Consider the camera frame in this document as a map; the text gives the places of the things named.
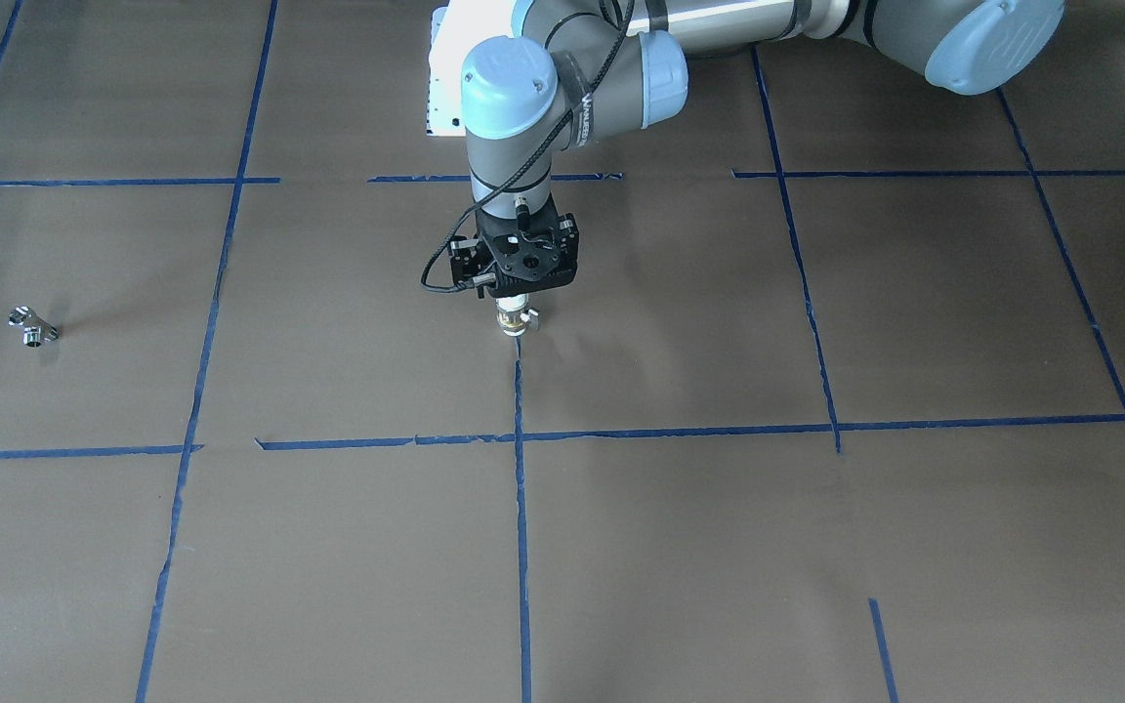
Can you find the white PPR brass valve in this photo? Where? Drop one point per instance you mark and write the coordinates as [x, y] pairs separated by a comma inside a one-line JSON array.
[[516, 316]]

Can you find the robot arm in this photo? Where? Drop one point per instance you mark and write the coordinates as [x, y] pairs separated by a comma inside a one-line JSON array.
[[556, 76]]

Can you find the chrome tee pipe fitting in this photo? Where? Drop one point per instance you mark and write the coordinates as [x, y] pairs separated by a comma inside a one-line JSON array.
[[36, 332]]

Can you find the brown paper table cover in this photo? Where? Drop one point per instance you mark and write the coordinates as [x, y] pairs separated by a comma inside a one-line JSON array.
[[833, 412]]

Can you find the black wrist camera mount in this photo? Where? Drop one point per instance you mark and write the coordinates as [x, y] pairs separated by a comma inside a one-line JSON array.
[[504, 261]]

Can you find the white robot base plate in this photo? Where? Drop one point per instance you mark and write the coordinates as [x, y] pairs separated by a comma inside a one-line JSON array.
[[457, 27]]

